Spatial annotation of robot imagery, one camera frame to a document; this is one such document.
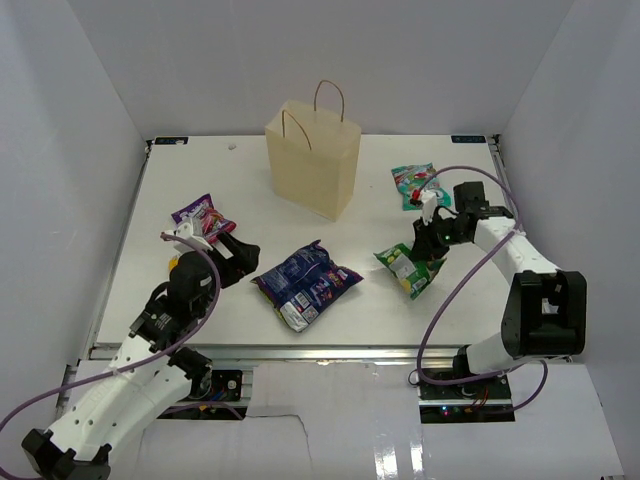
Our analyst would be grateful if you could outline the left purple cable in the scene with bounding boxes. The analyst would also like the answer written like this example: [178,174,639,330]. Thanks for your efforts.
[0,232,246,476]

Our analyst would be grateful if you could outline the aluminium frame rail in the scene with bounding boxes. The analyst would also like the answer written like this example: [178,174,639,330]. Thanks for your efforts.
[88,344,458,363]

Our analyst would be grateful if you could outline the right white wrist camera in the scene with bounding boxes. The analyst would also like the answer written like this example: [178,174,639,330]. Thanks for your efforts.
[410,189,439,225]

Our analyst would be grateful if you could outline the right blue table label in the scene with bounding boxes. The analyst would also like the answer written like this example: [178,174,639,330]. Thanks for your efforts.
[451,135,486,144]

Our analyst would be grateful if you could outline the yellow snack pack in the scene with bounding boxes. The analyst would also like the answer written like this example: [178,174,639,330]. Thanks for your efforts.
[168,255,179,272]

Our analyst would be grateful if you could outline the purple pink gummy bag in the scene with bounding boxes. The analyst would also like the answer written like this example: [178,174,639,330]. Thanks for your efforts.
[171,193,237,245]

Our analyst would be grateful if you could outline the teal candy bag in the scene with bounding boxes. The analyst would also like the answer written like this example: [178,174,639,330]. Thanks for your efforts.
[391,163,452,211]

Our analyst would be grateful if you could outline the left blue table label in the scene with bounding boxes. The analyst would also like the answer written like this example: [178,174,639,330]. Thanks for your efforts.
[153,136,189,146]

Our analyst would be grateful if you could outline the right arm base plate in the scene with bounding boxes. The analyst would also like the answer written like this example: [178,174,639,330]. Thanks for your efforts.
[408,370,511,402]

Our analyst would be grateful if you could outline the blue table label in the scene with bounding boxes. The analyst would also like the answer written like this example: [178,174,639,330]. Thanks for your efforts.
[451,135,486,144]
[153,136,189,146]

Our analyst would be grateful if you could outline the green chips bag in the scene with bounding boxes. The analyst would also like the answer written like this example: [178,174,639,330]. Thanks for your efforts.
[374,243,446,300]

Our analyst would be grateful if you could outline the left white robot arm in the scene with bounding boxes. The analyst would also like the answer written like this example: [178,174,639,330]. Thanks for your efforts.
[21,233,260,479]

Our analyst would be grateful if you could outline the dark blue snack bag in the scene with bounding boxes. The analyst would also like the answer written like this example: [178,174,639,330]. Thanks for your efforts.
[251,240,363,333]

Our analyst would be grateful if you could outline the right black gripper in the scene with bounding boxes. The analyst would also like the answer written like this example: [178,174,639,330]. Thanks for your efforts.
[410,211,470,262]

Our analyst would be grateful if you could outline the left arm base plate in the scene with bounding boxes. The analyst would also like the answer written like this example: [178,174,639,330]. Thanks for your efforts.
[200,370,244,402]

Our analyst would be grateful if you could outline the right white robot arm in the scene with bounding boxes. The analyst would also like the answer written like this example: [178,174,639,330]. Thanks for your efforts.
[410,182,587,399]

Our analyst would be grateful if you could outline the beige paper bag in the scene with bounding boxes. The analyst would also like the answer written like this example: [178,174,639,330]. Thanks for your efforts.
[264,79,362,221]

